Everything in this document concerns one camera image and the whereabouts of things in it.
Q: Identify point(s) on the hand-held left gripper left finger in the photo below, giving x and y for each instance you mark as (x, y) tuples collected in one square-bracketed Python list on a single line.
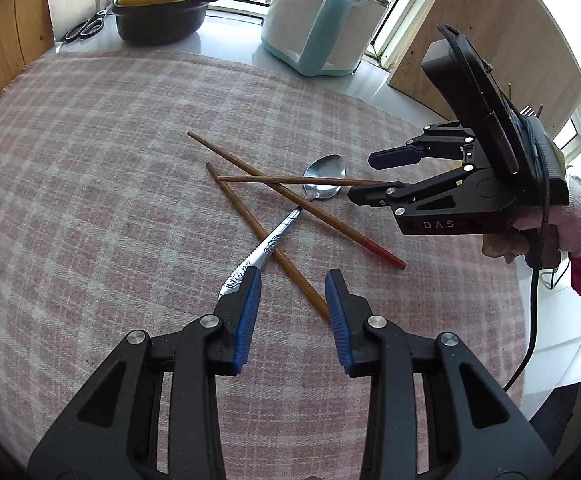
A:
[(248, 320)]

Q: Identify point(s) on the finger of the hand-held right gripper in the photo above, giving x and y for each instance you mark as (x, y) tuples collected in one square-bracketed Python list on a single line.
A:
[(395, 157), (370, 195)]

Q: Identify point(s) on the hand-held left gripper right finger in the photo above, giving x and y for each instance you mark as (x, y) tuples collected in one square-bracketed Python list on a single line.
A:
[(338, 320)]

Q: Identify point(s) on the metal spoon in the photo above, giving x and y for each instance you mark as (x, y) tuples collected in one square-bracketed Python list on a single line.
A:
[(323, 180)]

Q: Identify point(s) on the metal fork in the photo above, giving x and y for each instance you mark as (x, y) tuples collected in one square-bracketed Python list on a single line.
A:
[(526, 111)]

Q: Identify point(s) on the person's right hand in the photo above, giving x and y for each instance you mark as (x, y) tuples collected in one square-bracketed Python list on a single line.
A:
[(580, 225)]

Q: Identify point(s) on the teal and white rice cooker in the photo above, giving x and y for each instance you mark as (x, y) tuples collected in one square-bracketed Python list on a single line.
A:
[(295, 25)]

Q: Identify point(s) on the plywood board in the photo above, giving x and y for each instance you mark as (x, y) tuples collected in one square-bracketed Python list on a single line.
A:
[(495, 0)]

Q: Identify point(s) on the pink plaid cloth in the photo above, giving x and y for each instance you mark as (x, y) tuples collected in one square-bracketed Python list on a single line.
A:
[(95, 210)]

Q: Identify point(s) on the black cooking pot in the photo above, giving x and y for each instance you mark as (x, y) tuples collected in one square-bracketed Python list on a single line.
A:
[(160, 25)]

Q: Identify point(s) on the white window frame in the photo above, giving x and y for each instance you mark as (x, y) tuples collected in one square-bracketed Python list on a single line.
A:
[(400, 25)]

